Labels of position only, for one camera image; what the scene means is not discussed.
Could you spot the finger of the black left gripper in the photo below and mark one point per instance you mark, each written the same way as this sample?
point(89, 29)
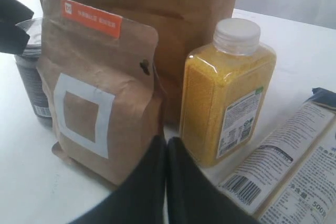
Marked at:
point(14, 12)
point(13, 39)

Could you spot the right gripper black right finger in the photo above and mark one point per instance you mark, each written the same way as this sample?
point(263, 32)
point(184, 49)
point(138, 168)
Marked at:
point(191, 197)

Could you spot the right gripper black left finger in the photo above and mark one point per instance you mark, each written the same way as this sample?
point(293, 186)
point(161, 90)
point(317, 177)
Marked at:
point(140, 198)

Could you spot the clear can dark grains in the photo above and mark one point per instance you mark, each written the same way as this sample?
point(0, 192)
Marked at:
point(26, 63)

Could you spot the brown paper shopping bag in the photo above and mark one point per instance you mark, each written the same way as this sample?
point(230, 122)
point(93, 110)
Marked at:
point(182, 25)

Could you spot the brown kraft stand-up pouch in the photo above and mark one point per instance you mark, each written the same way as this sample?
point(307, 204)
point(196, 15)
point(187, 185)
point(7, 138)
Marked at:
point(97, 70)

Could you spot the dark blue noodle packet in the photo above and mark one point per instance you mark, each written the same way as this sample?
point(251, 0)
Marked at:
point(290, 176)

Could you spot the yellow millet plastic bottle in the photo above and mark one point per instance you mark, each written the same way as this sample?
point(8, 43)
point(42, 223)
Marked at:
point(225, 83)

